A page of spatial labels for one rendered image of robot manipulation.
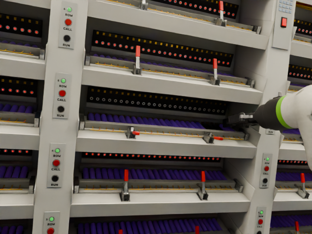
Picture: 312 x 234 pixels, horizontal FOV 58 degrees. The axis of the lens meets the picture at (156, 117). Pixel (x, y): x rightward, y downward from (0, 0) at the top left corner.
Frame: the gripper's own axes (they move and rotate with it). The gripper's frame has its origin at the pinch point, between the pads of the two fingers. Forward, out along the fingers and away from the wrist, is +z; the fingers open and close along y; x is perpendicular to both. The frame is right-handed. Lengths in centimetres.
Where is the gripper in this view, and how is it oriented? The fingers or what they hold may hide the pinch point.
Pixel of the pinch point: (233, 122)
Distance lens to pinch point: 104.0
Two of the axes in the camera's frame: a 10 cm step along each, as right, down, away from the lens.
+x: -0.3, 9.9, -1.5
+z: -3.2, 1.3, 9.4
